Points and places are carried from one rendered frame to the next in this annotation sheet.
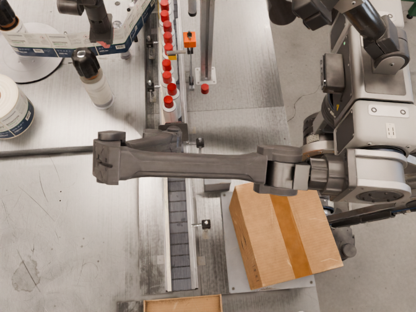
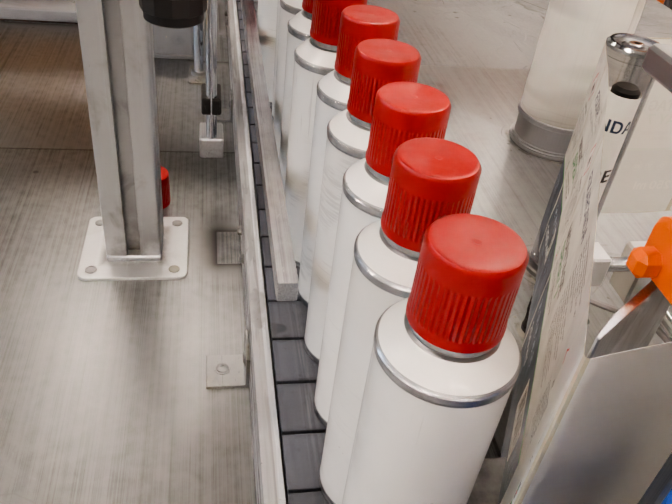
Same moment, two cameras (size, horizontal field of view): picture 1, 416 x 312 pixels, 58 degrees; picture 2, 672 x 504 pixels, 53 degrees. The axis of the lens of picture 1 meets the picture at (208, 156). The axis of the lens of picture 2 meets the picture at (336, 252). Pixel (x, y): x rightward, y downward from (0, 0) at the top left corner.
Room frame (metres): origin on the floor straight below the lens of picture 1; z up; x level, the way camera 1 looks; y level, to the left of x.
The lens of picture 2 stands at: (1.40, 0.15, 1.21)
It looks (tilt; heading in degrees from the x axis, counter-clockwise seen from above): 37 degrees down; 174
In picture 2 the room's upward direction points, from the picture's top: 8 degrees clockwise
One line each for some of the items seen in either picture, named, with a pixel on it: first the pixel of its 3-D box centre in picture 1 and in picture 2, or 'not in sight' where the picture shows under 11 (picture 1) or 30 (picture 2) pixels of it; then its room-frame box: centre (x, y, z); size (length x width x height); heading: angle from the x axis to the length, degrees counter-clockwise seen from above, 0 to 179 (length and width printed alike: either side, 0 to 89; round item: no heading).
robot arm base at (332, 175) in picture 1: (325, 174); not in sight; (0.27, -0.26, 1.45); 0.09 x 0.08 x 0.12; 178
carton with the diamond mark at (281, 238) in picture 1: (278, 232); not in sight; (0.23, -0.24, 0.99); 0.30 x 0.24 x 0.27; 16
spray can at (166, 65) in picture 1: (168, 78); not in sight; (0.80, 0.17, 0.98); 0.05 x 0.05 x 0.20
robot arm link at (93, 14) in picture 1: (92, 7); not in sight; (0.77, 0.35, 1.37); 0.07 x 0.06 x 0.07; 88
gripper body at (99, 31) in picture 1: (99, 21); not in sight; (0.77, 0.35, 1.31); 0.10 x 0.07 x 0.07; 6
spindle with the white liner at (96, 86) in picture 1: (93, 78); (596, 1); (0.75, 0.43, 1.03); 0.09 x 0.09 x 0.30
